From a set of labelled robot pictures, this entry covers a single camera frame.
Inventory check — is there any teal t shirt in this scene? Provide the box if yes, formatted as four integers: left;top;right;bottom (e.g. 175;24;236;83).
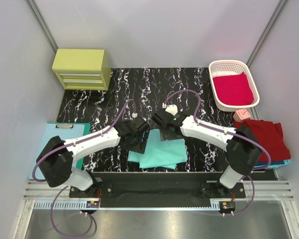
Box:
128;129;187;170

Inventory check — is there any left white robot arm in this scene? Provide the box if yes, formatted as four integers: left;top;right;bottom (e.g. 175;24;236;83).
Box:
34;116;150;197

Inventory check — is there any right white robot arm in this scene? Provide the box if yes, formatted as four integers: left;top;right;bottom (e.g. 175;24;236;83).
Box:
152;109;262;198

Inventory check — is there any green clipboard with paper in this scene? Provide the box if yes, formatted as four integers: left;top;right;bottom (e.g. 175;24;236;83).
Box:
28;122;91;180

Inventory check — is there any white plastic laundry basket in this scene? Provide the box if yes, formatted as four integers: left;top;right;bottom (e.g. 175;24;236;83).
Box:
208;60;260;112

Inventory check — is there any pink paper card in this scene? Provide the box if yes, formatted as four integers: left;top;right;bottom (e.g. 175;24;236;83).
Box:
233;109;251;122

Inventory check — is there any magenta shirt in basket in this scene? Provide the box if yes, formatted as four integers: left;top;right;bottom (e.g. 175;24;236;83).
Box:
213;72;254;106

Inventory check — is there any yellow drawer cabinet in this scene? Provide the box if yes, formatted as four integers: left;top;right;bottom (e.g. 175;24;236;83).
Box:
52;48;111;91

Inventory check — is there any dark red folded shirt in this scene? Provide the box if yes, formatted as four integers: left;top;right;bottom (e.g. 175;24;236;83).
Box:
233;119;291;164

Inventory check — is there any light blue folded shirt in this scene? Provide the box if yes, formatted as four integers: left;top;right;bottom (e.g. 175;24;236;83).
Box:
255;159;290;168

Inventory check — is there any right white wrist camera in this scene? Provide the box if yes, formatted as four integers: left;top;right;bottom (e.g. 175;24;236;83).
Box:
165;105;178;116

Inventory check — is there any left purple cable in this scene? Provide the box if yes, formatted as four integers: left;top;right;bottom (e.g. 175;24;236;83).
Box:
32;99;139;236

